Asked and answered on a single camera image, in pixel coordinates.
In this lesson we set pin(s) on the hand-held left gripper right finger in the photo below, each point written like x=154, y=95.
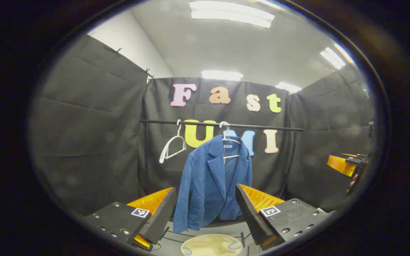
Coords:
x=249, y=217

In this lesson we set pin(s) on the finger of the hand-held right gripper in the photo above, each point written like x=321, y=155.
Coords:
x=340, y=163

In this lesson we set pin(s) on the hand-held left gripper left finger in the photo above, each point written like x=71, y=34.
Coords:
x=162, y=217

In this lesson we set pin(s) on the blue jacket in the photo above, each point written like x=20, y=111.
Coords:
x=205, y=185

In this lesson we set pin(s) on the white clothes hanger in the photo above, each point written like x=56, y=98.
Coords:
x=231, y=156
x=169, y=145

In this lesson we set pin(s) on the black clothes rack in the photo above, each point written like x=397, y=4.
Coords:
x=262, y=127

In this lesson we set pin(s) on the ceiling light panel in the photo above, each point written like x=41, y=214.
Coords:
x=231, y=14
x=333, y=58
x=222, y=75
x=288, y=87

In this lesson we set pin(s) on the black backdrop cloth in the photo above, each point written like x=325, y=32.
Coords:
x=94, y=142

